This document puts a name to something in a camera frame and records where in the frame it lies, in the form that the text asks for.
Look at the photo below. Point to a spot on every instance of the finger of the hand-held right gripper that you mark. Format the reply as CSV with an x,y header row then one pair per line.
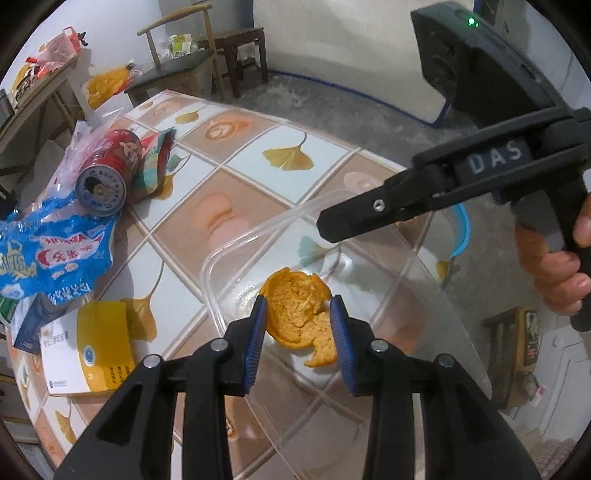
x,y
360,212

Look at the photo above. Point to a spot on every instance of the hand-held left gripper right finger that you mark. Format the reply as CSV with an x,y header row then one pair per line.
x,y
341,346

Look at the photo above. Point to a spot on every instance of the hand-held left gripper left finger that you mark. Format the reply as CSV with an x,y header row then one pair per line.
x,y
256,341

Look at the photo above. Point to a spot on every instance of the orange peel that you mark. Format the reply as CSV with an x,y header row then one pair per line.
x,y
295,304

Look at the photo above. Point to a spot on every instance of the clear plastic container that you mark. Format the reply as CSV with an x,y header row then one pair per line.
x,y
392,286

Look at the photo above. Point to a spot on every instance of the person's right hand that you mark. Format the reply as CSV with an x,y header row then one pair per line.
x,y
545,270

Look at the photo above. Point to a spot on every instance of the blue plastic rim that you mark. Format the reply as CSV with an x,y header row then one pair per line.
x,y
464,226

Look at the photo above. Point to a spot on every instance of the white yellow cardboard box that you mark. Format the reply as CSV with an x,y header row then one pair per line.
x,y
92,341

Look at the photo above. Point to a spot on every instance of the small wooden stool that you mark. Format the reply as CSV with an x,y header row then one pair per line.
x,y
510,350

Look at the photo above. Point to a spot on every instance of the red teal snack packet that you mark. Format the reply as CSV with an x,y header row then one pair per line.
x,y
159,157

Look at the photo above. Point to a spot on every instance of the dark wooden stool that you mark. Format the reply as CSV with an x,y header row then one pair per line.
x,y
240,41

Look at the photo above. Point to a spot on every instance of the white panelled cabinet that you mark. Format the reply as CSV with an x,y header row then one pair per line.
x,y
563,378

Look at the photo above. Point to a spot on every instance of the dark blue packet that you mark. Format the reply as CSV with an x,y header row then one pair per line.
x,y
32,323

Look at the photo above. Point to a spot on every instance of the blue snack bag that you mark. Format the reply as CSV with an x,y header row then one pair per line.
x,y
46,249

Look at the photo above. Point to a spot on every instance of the red drink can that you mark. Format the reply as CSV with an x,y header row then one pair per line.
x,y
111,161

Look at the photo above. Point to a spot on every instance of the wooden armchair with dark seat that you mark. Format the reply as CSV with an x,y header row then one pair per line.
x,y
175,69

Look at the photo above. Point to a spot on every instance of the white cartons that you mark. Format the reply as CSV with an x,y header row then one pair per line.
x,y
178,46

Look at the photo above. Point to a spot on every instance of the clear plastic bag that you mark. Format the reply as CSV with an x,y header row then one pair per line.
x,y
76,147

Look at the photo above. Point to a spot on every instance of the orange plastic bag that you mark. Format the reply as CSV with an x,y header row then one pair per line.
x,y
106,85

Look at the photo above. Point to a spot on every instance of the wooden side table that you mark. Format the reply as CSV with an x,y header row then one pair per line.
x,y
41,87

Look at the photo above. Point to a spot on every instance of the red white plastic bag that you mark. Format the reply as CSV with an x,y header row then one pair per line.
x,y
57,48

